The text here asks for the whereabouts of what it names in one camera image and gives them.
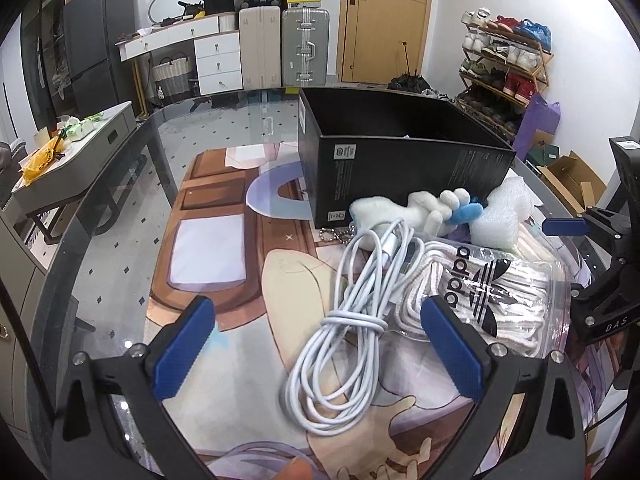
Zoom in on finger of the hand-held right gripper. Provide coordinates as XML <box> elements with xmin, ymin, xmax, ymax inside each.
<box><xmin>542</xmin><ymin>205</ymin><xmax>629</xmax><ymax>266</ymax></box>
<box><xmin>570</xmin><ymin>258</ymin><xmax>640</xmax><ymax>311</ymax></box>

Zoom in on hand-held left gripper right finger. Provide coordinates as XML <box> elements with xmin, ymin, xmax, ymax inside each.
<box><xmin>420</xmin><ymin>296</ymin><xmax>591</xmax><ymax>480</ymax></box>

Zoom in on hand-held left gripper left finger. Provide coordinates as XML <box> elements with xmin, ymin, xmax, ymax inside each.
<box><xmin>52</xmin><ymin>296</ymin><xmax>221</xmax><ymax>480</ymax></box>

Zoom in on white foam wrap piece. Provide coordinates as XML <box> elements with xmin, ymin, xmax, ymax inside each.
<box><xmin>470</xmin><ymin>177</ymin><xmax>533</xmax><ymax>248</ymax></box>

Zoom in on clear bag of white shoelaces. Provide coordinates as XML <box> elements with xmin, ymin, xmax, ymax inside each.
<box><xmin>390</xmin><ymin>232</ymin><xmax>571</xmax><ymax>358</ymax></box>

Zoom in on white cable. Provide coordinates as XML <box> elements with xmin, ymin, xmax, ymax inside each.
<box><xmin>284</xmin><ymin>217</ymin><xmax>431</xmax><ymax>433</ymax></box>

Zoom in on white plush toy keychain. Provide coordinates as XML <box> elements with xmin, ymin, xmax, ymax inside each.
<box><xmin>314</xmin><ymin>187</ymin><xmax>488</xmax><ymax>247</ymax></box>

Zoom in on black cardboard box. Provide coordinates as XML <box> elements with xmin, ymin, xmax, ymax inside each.
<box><xmin>297</xmin><ymin>87</ymin><xmax>517</xmax><ymax>228</ymax></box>

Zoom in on person's left hand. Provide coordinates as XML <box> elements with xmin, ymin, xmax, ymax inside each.
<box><xmin>277</xmin><ymin>456</ymin><xmax>316</xmax><ymax>480</ymax></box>

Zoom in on open cardboard box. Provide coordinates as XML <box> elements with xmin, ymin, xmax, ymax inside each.
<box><xmin>537</xmin><ymin>151</ymin><xmax>608</xmax><ymax>216</ymax></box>

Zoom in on dark green box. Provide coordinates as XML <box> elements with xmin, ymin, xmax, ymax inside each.
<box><xmin>530</xmin><ymin>142</ymin><xmax>561</xmax><ymax>166</ymax></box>

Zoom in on purple bag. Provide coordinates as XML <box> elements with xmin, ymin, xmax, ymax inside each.
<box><xmin>511</xmin><ymin>92</ymin><xmax>562</xmax><ymax>161</ymax></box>

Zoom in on printed desk mat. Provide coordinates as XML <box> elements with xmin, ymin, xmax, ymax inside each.
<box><xmin>144</xmin><ymin>142</ymin><xmax>640</xmax><ymax>480</ymax></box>

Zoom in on wooden shoe rack with shoes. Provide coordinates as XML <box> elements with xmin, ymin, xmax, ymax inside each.
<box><xmin>456</xmin><ymin>7</ymin><xmax>555</xmax><ymax>141</ymax></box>

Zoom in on black umbrella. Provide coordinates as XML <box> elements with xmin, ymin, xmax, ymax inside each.
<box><xmin>387</xmin><ymin>40</ymin><xmax>431</xmax><ymax>93</ymax></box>

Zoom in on grey coffee table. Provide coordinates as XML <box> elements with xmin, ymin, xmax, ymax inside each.
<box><xmin>10</xmin><ymin>101</ymin><xmax>148</xmax><ymax>243</ymax></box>

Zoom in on yellow plastic bag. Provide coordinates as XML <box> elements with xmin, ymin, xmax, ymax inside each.
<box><xmin>21</xmin><ymin>137</ymin><xmax>63</xmax><ymax>186</ymax></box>

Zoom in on pale green packets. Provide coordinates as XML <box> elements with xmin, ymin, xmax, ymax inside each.
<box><xmin>60</xmin><ymin>115</ymin><xmax>103</xmax><ymax>141</ymax></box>

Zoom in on woven basket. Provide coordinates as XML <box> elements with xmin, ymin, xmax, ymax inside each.
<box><xmin>151</xmin><ymin>52</ymin><xmax>196</xmax><ymax>107</ymax></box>

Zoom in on wooden door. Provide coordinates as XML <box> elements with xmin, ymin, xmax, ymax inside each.
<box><xmin>336</xmin><ymin>0</ymin><xmax>435</xmax><ymax>86</ymax></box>

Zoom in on white desk with drawers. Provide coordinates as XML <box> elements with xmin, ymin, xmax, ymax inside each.
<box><xmin>116</xmin><ymin>14</ymin><xmax>244</xmax><ymax>97</ymax></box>

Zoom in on beige suitcase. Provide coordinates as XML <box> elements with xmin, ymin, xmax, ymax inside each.
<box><xmin>238</xmin><ymin>5</ymin><xmax>283</xmax><ymax>91</ymax></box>

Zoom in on silver suitcase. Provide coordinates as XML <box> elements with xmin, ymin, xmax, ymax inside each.
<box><xmin>281</xmin><ymin>7</ymin><xmax>331</xmax><ymax>87</ymax></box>

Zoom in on dark grey fridge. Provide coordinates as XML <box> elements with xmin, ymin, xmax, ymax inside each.
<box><xmin>63</xmin><ymin>0</ymin><xmax>136</xmax><ymax>116</ymax></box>

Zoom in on dark glass cabinet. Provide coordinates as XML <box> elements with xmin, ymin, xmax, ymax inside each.
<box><xmin>20</xmin><ymin>0</ymin><xmax>68</xmax><ymax>126</ymax></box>

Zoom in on oval mirror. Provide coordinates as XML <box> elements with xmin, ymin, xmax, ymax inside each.
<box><xmin>148</xmin><ymin>0</ymin><xmax>213</xmax><ymax>26</ymax></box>

